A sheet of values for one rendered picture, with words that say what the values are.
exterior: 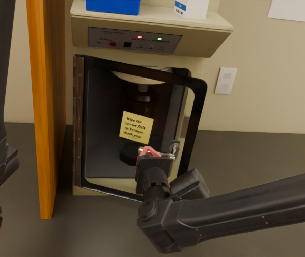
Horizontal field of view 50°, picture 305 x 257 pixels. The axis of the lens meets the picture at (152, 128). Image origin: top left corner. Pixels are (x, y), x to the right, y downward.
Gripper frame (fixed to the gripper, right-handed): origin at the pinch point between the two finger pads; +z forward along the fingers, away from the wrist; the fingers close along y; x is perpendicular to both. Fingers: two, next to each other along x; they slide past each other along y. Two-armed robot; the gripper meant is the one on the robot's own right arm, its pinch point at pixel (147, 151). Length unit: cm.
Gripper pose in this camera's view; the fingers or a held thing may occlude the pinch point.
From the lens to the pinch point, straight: 79.1
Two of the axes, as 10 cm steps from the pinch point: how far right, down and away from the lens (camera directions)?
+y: 1.3, -8.4, -5.3
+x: -9.8, -0.3, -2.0
